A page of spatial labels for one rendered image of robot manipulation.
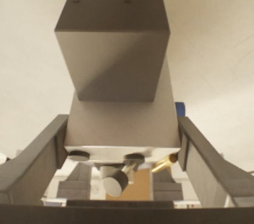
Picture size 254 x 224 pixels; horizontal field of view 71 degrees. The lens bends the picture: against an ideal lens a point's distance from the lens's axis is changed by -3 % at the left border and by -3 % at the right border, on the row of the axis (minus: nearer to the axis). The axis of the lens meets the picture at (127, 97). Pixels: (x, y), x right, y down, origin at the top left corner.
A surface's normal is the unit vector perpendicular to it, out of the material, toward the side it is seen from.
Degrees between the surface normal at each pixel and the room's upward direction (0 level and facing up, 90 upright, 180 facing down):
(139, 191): 90
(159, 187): 90
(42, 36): 0
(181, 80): 0
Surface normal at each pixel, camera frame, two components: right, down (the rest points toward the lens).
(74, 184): 0.02, -0.56
